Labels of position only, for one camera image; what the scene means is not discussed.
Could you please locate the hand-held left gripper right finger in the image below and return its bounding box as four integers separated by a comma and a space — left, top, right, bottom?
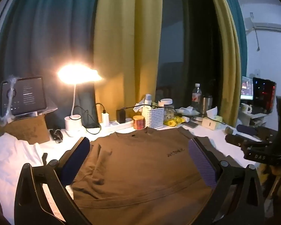
188, 137, 265, 225

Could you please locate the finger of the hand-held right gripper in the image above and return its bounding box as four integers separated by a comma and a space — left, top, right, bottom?
236, 125, 261, 137
225, 127, 270, 147

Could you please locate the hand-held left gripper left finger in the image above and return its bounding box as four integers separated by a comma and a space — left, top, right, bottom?
14, 136, 92, 225

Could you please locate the brown t-shirt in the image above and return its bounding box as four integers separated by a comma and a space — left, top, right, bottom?
70, 127, 246, 225

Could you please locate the white textured table cover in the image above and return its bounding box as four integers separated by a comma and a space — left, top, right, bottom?
0, 119, 272, 225

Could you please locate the beige tissue box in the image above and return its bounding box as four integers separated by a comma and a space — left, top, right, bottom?
201, 106, 223, 130

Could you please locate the white desk lamp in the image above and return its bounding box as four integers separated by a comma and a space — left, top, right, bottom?
57, 63, 105, 137

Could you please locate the black computer tower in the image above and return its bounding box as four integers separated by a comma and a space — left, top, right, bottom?
252, 77, 277, 114

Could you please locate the steel tumbler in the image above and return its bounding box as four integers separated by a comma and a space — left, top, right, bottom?
202, 95, 213, 115

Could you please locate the white power strip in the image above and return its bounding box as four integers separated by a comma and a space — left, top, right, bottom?
99, 119, 135, 133

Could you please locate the yellow packet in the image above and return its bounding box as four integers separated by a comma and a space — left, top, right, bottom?
164, 117, 185, 127

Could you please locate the brown cardboard box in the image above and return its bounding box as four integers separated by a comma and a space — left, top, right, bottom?
0, 114, 51, 144

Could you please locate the clear plastic water bottle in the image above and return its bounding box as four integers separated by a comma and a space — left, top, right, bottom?
191, 83, 202, 113

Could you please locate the black charger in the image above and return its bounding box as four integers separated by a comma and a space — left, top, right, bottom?
116, 108, 127, 124

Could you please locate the white cloth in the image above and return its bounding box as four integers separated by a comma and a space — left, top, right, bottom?
0, 132, 48, 216

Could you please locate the white perforated basket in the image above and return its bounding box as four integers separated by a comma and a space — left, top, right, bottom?
142, 106, 165, 129

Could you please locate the narrow yellow curtain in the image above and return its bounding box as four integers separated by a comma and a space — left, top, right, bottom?
206, 0, 243, 126

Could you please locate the white lidded jar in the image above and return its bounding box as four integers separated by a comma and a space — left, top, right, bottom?
159, 98, 174, 109

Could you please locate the red can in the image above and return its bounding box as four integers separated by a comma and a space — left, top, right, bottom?
133, 115, 146, 130

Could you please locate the black tablet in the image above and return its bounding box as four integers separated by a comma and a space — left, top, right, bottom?
0, 76, 47, 116

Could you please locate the crumpled white tissue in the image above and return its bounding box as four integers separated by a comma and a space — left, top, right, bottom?
134, 101, 153, 112

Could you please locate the narrow teal curtain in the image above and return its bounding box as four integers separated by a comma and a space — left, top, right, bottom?
219, 0, 247, 87

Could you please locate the white air conditioner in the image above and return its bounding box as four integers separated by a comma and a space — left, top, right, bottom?
245, 12, 281, 34

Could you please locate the wide yellow curtain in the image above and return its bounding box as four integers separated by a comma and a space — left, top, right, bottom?
94, 0, 163, 122

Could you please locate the wide teal curtain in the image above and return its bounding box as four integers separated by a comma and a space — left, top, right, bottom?
0, 0, 103, 132

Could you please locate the black lamp cable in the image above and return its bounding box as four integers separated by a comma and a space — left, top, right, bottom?
73, 105, 102, 136

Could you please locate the black cable bundle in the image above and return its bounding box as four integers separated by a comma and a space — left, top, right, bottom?
49, 129, 64, 143

